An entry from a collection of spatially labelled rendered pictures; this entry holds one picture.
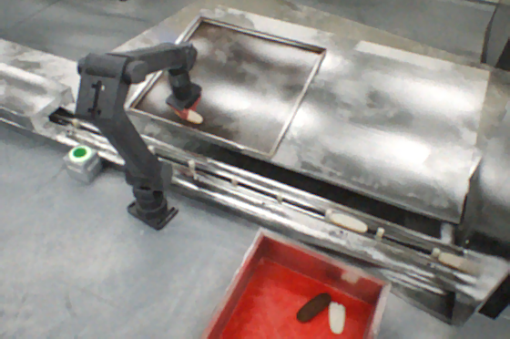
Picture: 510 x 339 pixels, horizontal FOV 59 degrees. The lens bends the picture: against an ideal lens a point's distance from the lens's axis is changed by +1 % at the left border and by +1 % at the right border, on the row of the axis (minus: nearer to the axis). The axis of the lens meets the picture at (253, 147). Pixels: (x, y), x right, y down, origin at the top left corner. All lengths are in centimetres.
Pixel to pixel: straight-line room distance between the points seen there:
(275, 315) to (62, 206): 66
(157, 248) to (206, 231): 13
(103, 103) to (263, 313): 60
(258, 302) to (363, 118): 65
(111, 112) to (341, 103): 82
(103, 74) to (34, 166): 68
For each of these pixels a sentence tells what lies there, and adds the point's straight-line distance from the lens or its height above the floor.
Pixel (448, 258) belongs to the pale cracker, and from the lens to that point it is 125.
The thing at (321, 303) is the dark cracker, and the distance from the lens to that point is 112.
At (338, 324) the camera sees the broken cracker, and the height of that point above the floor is 83.
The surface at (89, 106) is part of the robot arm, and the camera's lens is 88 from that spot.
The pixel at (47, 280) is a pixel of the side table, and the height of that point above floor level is 82.
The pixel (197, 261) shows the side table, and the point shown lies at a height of 82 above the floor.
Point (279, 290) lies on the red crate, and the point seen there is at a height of 82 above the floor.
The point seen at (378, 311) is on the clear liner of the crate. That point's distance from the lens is 105.
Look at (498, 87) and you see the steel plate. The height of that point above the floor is 82.
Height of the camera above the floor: 183
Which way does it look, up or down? 45 degrees down
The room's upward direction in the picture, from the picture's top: 3 degrees clockwise
